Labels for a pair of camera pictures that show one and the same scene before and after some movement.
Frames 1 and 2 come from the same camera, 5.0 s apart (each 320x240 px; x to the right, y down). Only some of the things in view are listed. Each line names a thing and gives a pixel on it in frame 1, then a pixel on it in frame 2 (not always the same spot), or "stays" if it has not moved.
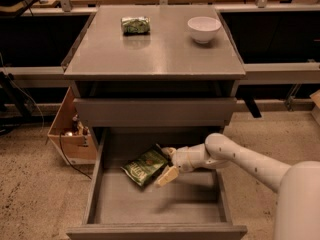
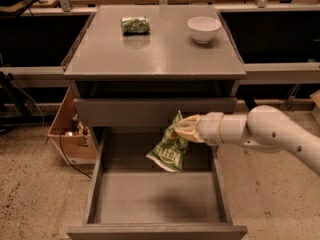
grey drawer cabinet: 143,76 stays
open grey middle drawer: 192,206 stays
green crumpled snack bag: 135,26 stays
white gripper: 182,158 → 210,128
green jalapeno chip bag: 143,167 → 169,149
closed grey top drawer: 156,112 stays
